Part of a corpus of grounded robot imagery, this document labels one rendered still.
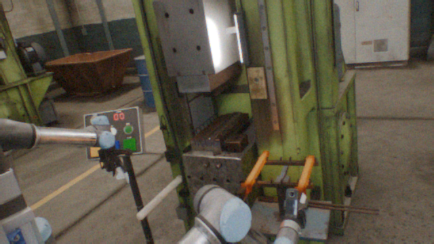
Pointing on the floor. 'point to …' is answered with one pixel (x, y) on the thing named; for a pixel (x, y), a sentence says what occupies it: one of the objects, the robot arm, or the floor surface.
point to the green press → (19, 89)
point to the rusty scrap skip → (90, 72)
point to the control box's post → (137, 197)
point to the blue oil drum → (145, 81)
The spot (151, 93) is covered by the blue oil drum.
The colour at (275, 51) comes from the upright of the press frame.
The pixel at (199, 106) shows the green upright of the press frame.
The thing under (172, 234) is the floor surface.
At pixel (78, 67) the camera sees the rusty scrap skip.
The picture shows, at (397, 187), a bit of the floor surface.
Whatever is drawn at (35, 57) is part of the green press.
